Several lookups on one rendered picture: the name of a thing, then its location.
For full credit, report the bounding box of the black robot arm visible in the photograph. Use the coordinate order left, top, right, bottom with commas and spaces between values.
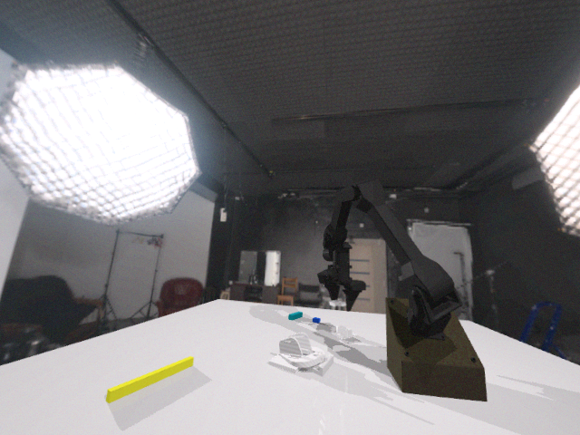
323, 177, 463, 341

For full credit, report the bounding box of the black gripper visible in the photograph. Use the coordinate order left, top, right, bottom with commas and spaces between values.
323, 262, 366, 312

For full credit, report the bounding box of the yellow flat bar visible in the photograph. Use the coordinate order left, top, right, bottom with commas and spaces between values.
106, 357, 193, 403

